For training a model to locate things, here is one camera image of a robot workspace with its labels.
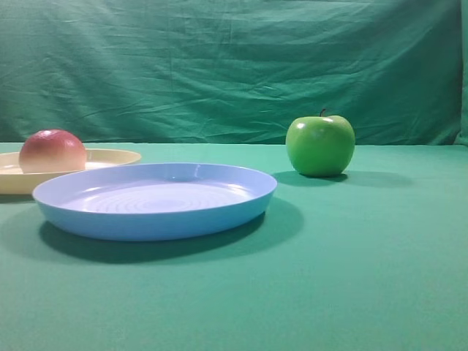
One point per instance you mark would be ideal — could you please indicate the green table cloth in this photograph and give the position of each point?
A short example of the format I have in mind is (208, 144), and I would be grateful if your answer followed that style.
(375, 260)

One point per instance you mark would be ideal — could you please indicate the pale yellow plastic plate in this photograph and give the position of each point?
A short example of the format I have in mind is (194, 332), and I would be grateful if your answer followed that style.
(14, 182)

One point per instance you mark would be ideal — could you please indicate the green apple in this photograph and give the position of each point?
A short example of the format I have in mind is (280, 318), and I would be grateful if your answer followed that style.
(320, 146)

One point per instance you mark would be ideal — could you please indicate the green backdrop cloth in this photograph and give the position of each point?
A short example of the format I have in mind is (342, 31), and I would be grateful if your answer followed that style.
(234, 71)

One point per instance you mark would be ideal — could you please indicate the red peach fruit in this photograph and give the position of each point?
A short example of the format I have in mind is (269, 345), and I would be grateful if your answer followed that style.
(52, 150)

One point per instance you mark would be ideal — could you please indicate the blue plastic plate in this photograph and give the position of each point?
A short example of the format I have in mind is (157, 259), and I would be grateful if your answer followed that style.
(155, 202)

